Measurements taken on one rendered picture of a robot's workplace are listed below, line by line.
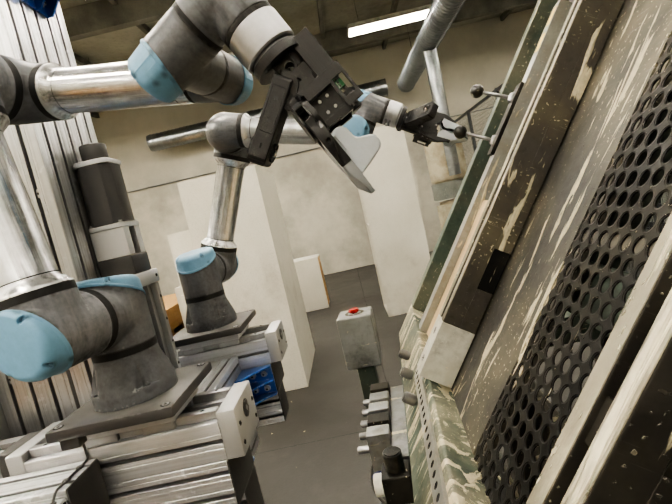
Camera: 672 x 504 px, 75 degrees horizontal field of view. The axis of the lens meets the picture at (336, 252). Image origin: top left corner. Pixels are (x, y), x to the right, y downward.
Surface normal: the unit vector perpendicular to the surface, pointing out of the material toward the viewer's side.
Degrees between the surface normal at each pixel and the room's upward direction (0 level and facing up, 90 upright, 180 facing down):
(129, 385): 72
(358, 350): 90
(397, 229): 90
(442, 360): 90
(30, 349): 98
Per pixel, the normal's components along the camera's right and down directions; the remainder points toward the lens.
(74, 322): 0.91, -0.32
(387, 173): -0.01, 0.10
